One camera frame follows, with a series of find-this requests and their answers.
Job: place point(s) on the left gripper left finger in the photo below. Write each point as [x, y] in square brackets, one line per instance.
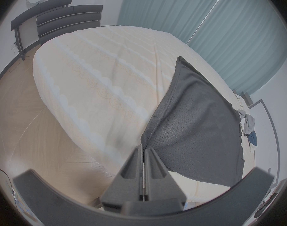
[129, 185]

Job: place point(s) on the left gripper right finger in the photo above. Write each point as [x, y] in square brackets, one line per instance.
[160, 185]

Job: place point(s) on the black T-shirt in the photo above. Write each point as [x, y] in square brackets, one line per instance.
[192, 126]

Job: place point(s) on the pile of clothes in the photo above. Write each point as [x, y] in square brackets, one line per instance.
[249, 123]

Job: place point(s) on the bed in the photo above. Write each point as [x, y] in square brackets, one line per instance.
[98, 67]

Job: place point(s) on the white printed pillow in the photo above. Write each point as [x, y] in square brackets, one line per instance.
[238, 99]

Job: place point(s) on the grey bedside table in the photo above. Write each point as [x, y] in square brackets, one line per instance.
[248, 98]

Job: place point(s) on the blue-green curtain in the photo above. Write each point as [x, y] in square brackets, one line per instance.
[162, 8]
[247, 43]

